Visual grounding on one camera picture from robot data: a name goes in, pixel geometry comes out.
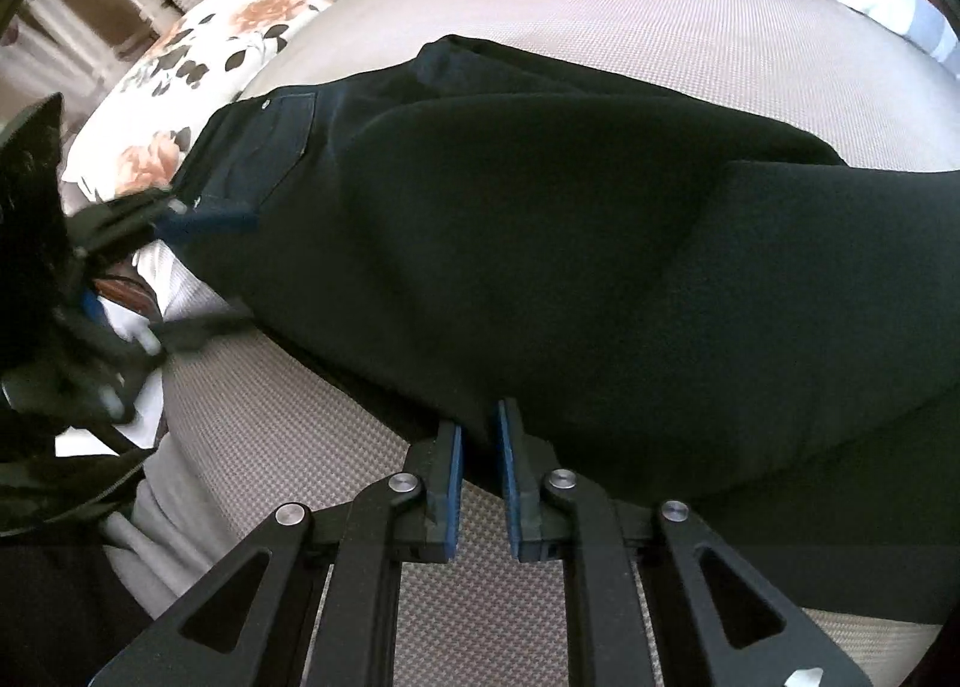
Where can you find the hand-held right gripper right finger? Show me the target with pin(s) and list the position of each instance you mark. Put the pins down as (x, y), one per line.
(512, 484)

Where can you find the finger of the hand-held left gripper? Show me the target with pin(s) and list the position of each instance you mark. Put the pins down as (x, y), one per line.
(210, 220)
(187, 334)

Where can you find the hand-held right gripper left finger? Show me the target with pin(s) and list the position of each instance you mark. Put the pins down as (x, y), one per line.
(452, 499)

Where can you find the black pants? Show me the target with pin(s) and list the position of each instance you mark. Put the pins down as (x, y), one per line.
(570, 267)

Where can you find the white cloth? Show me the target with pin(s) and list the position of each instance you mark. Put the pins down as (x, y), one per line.
(176, 282)

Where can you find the white floral pillow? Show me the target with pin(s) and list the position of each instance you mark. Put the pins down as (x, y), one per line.
(195, 72)

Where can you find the grey cloth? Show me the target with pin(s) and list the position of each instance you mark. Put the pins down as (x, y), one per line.
(169, 537)

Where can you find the beige striped curtain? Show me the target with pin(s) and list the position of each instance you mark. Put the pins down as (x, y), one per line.
(90, 4)

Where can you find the beige bed mattress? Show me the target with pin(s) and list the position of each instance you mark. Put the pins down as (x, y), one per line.
(570, 4)

